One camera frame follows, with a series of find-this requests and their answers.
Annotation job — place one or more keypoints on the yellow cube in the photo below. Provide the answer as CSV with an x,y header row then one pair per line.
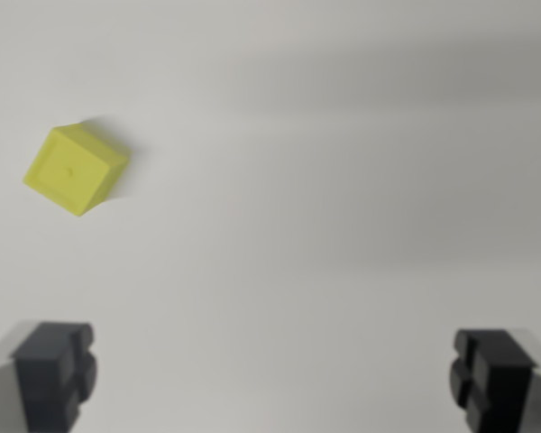
x,y
72,169

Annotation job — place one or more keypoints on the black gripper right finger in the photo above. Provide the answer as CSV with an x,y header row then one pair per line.
x,y
500,383

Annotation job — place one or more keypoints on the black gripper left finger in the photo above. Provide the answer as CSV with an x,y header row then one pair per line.
x,y
45,379

